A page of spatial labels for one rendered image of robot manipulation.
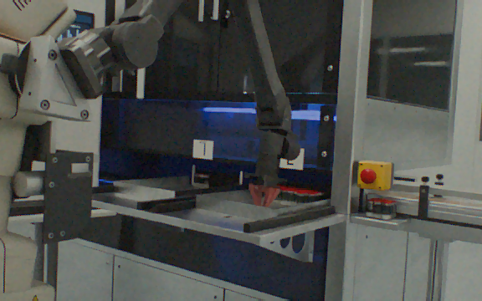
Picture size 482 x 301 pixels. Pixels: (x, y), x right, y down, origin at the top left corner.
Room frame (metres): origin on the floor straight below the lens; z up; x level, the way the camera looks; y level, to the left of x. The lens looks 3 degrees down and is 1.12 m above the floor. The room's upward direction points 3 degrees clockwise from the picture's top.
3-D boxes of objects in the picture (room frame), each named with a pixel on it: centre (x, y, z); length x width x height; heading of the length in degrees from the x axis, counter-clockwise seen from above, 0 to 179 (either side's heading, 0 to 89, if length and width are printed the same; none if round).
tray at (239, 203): (1.42, -0.09, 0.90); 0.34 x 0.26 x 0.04; 143
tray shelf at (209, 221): (1.46, 0.08, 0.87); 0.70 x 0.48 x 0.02; 53
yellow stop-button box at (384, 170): (1.36, -0.37, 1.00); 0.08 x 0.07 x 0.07; 143
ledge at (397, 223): (1.39, -0.40, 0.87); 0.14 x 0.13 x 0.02; 143
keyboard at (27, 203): (1.61, 0.62, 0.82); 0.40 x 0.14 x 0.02; 132
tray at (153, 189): (1.62, 0.18, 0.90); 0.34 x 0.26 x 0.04; 143
